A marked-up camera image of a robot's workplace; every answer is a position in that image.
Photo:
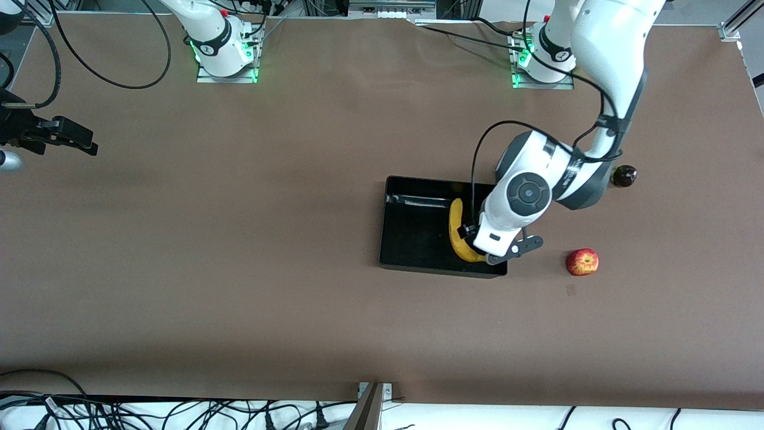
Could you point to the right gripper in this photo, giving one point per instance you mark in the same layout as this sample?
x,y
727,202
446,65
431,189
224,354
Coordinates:
x,y
18,128

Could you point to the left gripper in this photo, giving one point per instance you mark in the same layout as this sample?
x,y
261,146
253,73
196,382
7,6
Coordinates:
x,y
465,231

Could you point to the yellow toy banana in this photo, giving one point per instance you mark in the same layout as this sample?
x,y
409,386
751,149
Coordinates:
x,y
456,224

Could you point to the red yellow toy apple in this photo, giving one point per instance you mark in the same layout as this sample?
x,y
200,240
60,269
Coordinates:
x,y
582,263

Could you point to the black plastic tray box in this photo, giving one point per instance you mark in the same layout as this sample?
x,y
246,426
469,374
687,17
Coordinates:
x,y
412,239

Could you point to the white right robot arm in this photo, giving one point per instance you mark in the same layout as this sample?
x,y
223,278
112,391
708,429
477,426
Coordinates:
x,y
215,42

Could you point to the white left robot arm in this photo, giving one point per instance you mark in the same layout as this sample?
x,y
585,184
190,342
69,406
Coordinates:
x,y
609,48

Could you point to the dark purple toy mangosteen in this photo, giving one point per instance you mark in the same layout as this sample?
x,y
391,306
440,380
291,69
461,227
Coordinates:
x,y
625,177

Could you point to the aluminium profile bar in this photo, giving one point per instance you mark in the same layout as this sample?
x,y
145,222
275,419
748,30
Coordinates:
x,y
367,412

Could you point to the brown paper table cover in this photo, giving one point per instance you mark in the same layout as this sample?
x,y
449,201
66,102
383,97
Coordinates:
x,y
298,149

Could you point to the gray power strip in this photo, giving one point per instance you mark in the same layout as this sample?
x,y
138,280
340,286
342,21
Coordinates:
x,y
391,9

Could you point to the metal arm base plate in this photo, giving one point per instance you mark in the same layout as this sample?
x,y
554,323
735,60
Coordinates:
x,y
227,79
543,86

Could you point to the small metal angle bracket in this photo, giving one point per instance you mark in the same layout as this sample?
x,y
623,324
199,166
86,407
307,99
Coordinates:
x,y
388,391

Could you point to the metal table corner bracket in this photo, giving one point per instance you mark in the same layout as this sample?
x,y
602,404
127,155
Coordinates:
x,y
729,33

